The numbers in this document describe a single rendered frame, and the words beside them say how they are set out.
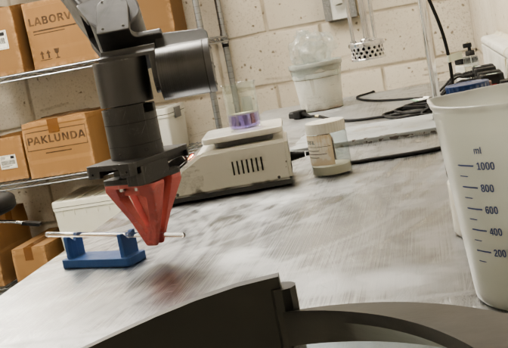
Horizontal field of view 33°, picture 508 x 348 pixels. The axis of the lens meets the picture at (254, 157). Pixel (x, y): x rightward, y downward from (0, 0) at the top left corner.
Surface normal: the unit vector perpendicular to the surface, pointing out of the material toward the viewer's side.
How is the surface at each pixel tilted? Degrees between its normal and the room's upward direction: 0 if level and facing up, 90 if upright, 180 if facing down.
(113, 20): 44
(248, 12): 90
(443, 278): 0
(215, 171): 90
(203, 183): 90
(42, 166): 90
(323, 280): 0
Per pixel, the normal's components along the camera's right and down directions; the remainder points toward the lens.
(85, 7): -0.12, -0.60
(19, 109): -0.18, 0.17
